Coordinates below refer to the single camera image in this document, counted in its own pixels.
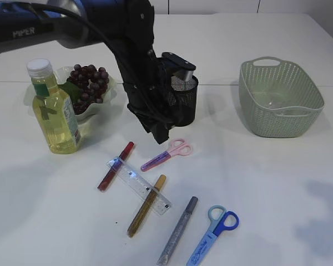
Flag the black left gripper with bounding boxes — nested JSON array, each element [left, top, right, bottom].
[[110, 41, 180, 144]]

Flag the pink capped scissors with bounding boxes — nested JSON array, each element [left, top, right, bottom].
[[140, 139, 193, 172]]

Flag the purple artificial grape bunch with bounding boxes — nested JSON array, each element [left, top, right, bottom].
[[58, 64, 110, 115]]

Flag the blue capped scissors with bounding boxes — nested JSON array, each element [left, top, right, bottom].
[[186, 205, 239, 266]]

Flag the yellow tea drink bottle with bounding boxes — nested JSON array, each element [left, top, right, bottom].
[[27, 58, 80, 154]]

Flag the clear plastic sheet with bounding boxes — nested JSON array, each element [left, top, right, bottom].
[[264, 98, 304, 115]]

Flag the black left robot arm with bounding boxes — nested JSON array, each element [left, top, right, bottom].
[[0, 1, 180, 144]]

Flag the black mesh pen holder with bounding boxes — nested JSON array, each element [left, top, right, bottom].
[[166, 76, 198, 127]]

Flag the gold glitter glue pen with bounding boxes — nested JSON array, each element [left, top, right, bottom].
[[127, 175, 167, 238]]

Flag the clear plastic ruler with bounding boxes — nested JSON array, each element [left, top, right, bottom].
[[107, 157, 172, 216]]

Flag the red glitter glue pen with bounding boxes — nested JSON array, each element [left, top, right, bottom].
[[97, 141, 134, 192]]

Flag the silver glitter glue pen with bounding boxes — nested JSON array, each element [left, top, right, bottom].
[[157, 196, 198, 265]]

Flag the green plastic woven basket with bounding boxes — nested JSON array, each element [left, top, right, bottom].
[[239, 57, 325, 138]]

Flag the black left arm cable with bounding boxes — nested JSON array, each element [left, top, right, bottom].
[[22, 2, 184, 131]]

